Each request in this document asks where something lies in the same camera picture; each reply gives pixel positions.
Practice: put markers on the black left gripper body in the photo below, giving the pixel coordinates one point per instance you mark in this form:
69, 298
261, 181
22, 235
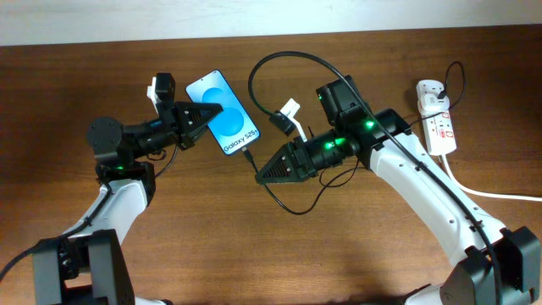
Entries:
169, 121

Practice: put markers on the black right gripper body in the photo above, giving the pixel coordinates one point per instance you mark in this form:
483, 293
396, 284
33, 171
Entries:
301, 148

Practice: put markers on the blue Galaxy smartphone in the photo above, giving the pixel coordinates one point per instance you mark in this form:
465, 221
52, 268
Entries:
233, 128

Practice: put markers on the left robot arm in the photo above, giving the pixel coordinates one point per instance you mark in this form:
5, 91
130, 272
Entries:
85, 265

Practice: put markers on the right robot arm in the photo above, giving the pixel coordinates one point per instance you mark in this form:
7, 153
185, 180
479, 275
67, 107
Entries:
491, 264

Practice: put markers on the white USB charger adapter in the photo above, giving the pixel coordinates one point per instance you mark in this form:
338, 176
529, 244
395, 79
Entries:
430, 104

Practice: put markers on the white power strip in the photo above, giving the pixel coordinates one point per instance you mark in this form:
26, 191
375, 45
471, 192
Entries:
438, 129

